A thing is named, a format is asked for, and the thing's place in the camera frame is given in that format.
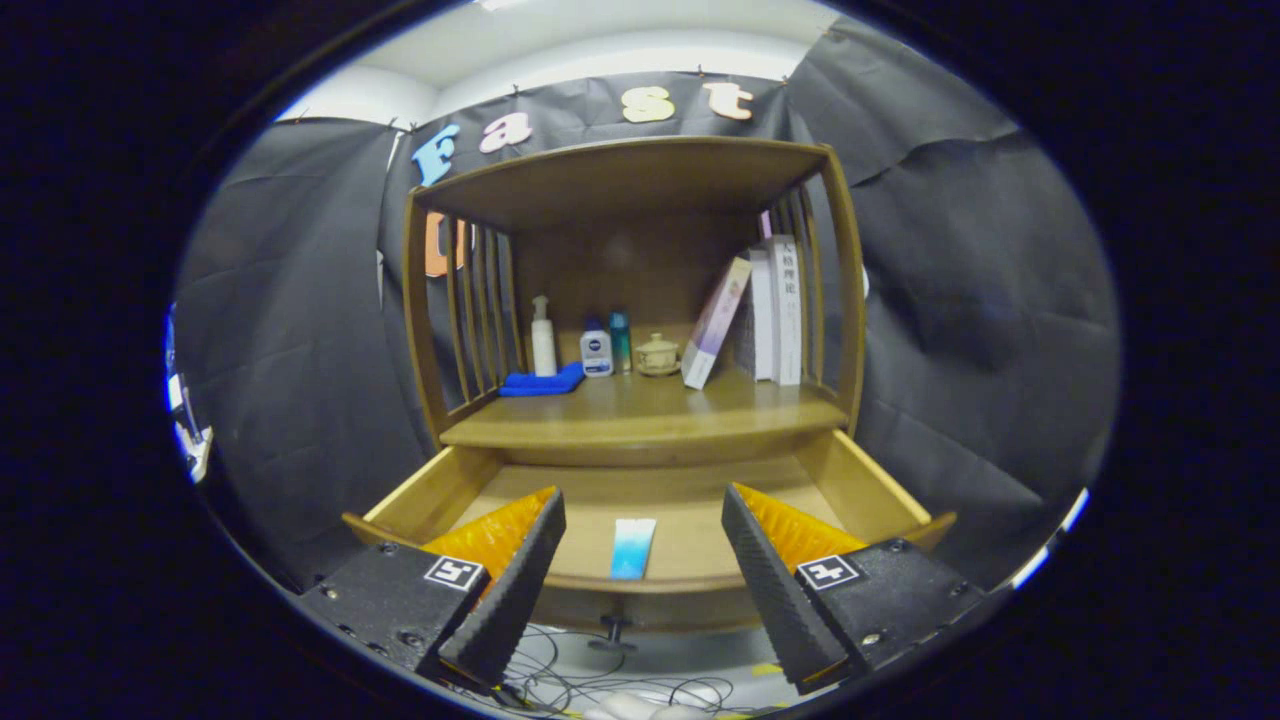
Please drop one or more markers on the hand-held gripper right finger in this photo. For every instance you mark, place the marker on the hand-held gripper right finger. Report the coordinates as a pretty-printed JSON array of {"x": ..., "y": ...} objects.
[{"x": 770, "y": 590}]

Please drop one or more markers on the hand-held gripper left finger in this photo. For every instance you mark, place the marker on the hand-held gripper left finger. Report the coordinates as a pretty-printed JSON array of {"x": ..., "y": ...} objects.
[{"x": 515, "y": 590}]

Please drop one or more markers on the blue and white tube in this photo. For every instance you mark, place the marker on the blue and white tube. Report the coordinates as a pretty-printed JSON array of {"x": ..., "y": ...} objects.
[{"x": 633, "y": 550}]

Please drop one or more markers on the wooden countertop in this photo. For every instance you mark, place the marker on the wooden countertop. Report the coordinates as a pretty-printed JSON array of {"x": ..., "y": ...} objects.
[{"x": 650, "y": 410}]

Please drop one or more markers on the brown wooden cabinet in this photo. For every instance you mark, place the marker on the brown wooden cabinet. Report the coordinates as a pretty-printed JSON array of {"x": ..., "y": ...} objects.
[{"x": 640, "y": 270}]

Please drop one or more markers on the yellow floor tape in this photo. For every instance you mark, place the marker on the yellow floor tape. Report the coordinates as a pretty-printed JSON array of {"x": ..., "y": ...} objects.
[{"x": 767, "y": 669}]

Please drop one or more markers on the white rounded object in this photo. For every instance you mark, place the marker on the white rounded object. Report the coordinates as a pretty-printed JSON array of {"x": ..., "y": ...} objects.
[{"x": 640, "y": 707}]

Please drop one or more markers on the blue folded cloth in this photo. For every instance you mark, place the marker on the blue folded cloth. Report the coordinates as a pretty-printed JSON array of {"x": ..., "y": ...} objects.
[{"x": 540, "y": 383}]

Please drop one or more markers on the white pump bottle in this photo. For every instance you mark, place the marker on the white pump bottle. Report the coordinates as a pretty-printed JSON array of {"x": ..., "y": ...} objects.
[{"x": 544, "y": 350}]

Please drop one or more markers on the white bottle with blue cap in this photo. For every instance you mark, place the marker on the white bottle with blue cap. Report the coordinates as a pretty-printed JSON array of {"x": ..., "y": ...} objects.
[{"x": 597, "y": 355}]

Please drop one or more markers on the dark patterned book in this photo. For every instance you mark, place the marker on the dark patterned book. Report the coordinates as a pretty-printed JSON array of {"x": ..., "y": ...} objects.
[{"x": 746, "y": 340}]

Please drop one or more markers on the cream lidded tea cup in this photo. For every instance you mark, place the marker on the cream lidded tea cup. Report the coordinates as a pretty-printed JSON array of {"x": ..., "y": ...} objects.
[{"x": 657, "y": 355}]

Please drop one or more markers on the teal transparent bottle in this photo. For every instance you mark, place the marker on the teal transparent bottle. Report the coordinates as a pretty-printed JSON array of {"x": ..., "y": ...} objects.
[{"x": 620, "y": 345}]

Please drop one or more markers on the plain white book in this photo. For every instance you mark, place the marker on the plain white book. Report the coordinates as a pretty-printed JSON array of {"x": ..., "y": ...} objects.
[{"x": 763, "y": 320}]

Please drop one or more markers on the white book with black lettering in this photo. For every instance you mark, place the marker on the white book with black lettering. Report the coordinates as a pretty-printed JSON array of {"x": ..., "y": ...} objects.
[{"x": 787, "y": 320}]

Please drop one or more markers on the purple and white book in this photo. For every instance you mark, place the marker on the purple and white book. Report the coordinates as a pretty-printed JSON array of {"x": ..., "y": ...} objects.
[{"x": 715, "y": 325}]

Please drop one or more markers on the white and blue equipment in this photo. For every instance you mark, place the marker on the white and blue equipment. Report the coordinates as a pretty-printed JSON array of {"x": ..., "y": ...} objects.
[{"x": 195, "y": 450}]

